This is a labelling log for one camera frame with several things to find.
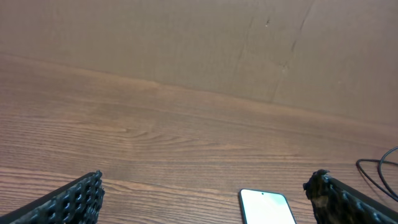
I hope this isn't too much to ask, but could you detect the black USB charging cable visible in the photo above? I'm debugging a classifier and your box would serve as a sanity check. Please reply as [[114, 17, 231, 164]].
[[356, 146, 398, 203]]

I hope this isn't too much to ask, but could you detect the blue Samsung Galaxy smartphone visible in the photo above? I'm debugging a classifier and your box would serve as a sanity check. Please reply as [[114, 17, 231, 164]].
[[239, 189, 296, 224]]

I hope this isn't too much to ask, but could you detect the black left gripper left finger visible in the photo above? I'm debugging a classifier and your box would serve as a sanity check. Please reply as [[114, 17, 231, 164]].
[[1, 170, 105, 224]]

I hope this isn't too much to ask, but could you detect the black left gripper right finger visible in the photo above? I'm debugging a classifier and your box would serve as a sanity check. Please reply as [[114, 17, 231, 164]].
[[303, 169, 397, 224]]

